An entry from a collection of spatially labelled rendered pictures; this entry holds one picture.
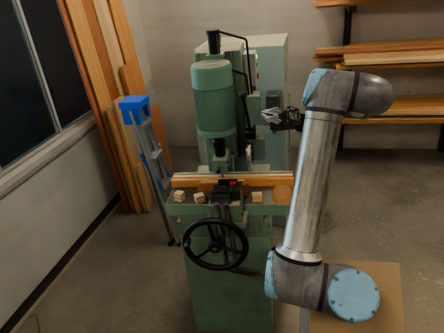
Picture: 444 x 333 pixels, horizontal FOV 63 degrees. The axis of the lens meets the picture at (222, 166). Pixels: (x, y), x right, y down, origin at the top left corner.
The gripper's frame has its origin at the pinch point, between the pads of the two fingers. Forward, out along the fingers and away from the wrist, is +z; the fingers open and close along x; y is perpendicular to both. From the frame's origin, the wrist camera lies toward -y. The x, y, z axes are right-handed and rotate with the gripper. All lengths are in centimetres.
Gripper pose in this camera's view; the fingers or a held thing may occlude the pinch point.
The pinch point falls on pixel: (262, 113)
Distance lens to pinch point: 152.2
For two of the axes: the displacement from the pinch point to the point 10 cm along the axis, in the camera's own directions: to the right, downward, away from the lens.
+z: -8.6, -1.9, -4.8
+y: 5.1, -2.5, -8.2
